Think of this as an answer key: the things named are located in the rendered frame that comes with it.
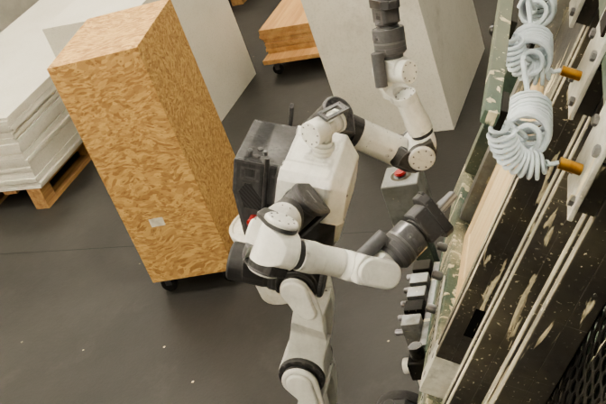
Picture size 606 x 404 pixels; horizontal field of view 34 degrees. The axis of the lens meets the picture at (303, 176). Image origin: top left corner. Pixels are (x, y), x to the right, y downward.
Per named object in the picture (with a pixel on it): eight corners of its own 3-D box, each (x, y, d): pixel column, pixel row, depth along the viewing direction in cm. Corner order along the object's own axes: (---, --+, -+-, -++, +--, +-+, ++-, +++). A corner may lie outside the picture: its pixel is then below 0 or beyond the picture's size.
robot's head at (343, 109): (307, 133, 255) (313, 109, 250) (329, 121, 261) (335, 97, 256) (325, 146, 252) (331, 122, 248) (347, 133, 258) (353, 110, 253)
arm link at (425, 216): (462, 233, 227) (426, 269, 224) (441, 229, 236) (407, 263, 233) (430, 192, 224) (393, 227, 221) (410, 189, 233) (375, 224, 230)
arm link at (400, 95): (404, 54, 270) (422, 95, 277) (381, 53, 277) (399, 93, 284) (390, 68, 267) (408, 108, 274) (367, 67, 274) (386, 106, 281)
